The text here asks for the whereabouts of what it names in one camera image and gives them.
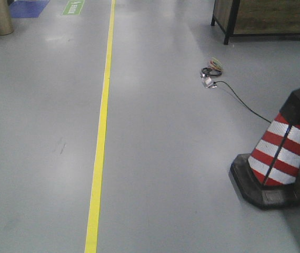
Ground red white traffic cone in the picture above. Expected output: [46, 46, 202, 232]
[230, 88, 300, 209]

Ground green floor sign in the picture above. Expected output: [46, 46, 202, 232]
[62, 0, 85, 16]

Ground blue floor mat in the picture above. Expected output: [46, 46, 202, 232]
[9, 1, 49, 18]

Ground coiled coloured wires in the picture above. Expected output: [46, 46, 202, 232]
[199, 57, 224, 89]

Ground black floor cable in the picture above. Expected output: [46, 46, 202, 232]
[214, 80, 300, 156]

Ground wooden cabinet black frame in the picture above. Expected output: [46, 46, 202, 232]
[211, 0, 300, 45]

